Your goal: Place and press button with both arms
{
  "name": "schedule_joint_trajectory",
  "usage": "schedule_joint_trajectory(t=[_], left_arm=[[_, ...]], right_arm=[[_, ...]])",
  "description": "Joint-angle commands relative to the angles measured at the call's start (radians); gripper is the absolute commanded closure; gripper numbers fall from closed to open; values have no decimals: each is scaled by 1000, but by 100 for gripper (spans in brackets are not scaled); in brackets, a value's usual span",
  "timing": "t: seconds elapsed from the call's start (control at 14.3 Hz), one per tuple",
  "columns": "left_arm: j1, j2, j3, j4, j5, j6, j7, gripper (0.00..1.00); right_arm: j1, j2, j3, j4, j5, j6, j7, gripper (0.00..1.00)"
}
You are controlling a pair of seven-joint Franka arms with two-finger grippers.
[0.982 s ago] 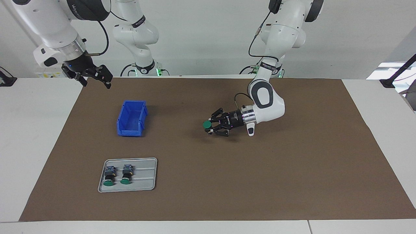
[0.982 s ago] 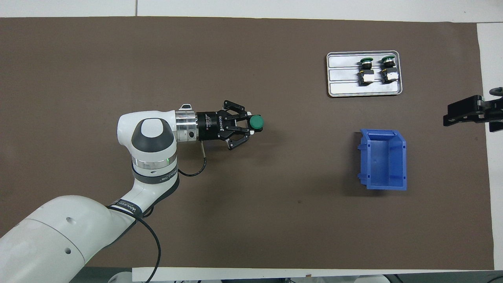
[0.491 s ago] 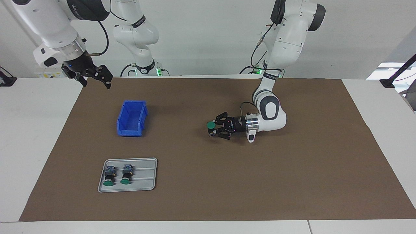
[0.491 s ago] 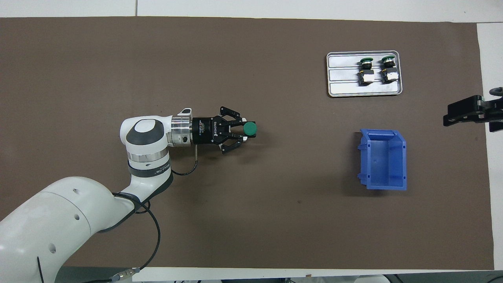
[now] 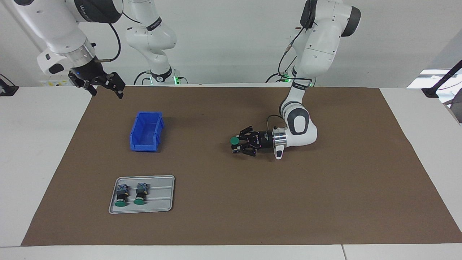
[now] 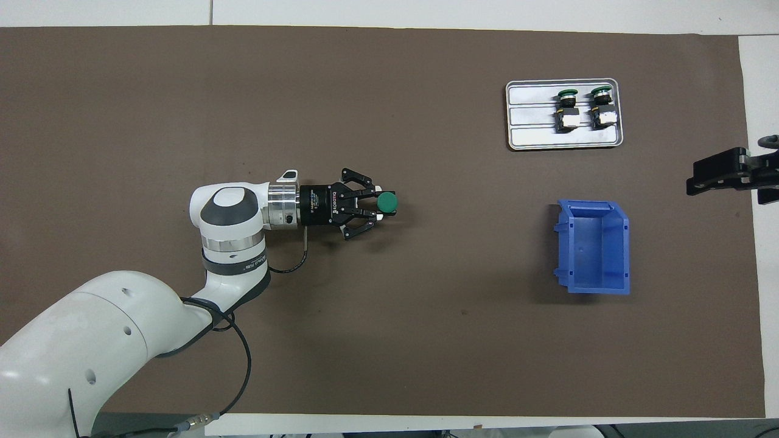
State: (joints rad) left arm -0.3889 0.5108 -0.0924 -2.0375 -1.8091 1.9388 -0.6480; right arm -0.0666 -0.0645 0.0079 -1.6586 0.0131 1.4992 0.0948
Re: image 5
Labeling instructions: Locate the grey metal tray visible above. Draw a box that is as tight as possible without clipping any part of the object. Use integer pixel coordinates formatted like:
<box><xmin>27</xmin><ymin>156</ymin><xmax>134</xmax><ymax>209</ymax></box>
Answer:
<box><xmin>109</xmin><ymin>175</ymin><xmax>175</xmax><ymax>215</ymax></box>

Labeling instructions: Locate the black desk clamp mount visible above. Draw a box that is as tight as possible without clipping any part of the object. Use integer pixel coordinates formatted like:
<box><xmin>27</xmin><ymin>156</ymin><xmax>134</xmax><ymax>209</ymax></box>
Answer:
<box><xmin>0</xmin><ymin>74</ymin><xmax>19</xmax><ymax>96</ymax></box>

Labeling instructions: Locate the white wall socket box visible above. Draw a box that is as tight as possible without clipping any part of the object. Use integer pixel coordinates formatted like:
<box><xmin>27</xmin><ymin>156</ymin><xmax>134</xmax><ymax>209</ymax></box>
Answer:
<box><xmin>39</xmin><ymin>77</ymin><xmax>73</xmax><ymax>87</ymax></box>

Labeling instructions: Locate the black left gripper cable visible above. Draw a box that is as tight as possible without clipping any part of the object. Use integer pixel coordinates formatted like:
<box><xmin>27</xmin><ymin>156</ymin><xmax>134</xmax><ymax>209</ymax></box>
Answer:
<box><xmin>265</xmin><ymin>14</ymin><xmax>314</xmax><ymax>130</ymax></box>

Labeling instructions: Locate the brown table mat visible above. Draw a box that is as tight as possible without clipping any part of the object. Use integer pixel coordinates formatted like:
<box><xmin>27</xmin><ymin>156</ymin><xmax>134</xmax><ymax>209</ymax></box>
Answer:
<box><xmin>21</xmin><ymin>86</ymin><xmax>462</xmax><ymax>246</ymax></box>

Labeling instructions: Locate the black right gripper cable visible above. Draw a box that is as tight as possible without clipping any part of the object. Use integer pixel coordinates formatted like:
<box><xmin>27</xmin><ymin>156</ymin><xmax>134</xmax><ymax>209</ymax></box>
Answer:
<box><xmin>96</xmin><ymin>22</ymin><xmax>122</xmax><ymax>62</ymax></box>

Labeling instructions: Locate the black base cable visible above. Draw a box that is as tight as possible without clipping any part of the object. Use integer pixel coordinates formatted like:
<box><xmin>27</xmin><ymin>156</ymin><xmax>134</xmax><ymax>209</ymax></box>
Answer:
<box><xmin>134</xmin><ymin>70</ymin><xmax>151</xmax><ymax>86</ymax></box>
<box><xmin>266</xmin><ymin>71</ymin><xmax>291</xmax><ymax>83</ymax></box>

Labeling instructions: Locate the grey chair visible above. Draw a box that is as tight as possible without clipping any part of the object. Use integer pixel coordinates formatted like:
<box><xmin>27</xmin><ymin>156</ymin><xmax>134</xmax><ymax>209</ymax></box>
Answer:
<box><xmin>443</xmin><ymin>98</ymin><xmax>462</xmax><ymax>124</ymax></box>

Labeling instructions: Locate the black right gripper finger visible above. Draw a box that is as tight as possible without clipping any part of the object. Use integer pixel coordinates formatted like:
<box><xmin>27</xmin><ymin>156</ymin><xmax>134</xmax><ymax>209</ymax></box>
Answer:
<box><xmin>107</xmin><ymin>71</ymin><xmax>126</xmax><ymax>100</ymax></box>
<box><xmin>77</xmin><ymin>81</ymin><xmax>98</xmax><ymax>98</ymax></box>

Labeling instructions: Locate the blue plastic storage bin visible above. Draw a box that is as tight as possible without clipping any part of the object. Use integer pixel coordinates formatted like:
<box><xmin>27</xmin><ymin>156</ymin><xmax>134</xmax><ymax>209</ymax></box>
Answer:
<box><xmin>129</xmin><ymin>111</ymin><xmax>165</xmax><ymax>152</ymax></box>

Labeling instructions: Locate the black left base cable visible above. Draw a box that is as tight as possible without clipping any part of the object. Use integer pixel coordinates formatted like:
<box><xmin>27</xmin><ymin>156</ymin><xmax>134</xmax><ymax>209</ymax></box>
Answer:
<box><xmin>266</xmin><ymin>71</ymin><xmax>291</xmax><ymax>83</ymax></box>

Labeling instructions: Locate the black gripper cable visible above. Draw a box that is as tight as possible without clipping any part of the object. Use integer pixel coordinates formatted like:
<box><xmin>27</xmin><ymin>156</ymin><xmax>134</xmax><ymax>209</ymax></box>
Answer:
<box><xmin>265</xmin><ymin>14</ymin><xmax>314</xmax><ymax>130</ymax></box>
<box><xmin>96</xmin><ymin>22</ymin><xmax>122</xmax><ymax>62</ymax></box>

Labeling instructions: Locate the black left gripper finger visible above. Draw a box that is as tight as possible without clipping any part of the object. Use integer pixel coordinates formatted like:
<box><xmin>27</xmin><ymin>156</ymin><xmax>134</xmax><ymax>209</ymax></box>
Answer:
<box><xmin>238</xmin><ymin>125</ymin><xmax>259</xmax><ymax>143</ymax></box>
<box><xmin>232</xmin><ymin>144</ymin><xmax>259</xmax><ymax>157</ymax></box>

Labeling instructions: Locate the black right base cable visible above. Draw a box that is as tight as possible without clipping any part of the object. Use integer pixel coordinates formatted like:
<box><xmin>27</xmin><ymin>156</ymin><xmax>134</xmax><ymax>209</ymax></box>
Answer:
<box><xmin>134</xmin><ymin>70</ymin><xmax>151</xmax><ymax>86</ymax></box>

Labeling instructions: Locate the black slanted camera stand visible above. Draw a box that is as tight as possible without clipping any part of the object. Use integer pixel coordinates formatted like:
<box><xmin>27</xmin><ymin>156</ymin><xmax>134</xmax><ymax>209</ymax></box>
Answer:
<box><xmin>422</xmin><ymin>60</ymin><xmax>462</xmax><ymax>98</ymax></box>

